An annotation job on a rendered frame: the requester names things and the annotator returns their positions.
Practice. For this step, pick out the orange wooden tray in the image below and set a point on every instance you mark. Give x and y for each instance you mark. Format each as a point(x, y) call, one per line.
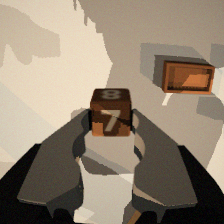
point(187, 77)

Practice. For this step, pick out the orange wooden calendar cube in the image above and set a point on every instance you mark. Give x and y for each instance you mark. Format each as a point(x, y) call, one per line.
point(110, 112)

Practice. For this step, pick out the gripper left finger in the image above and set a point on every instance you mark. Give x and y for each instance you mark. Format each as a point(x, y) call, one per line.
point(48, 176)

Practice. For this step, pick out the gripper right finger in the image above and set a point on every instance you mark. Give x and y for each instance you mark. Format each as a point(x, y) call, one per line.
point(170, 181)

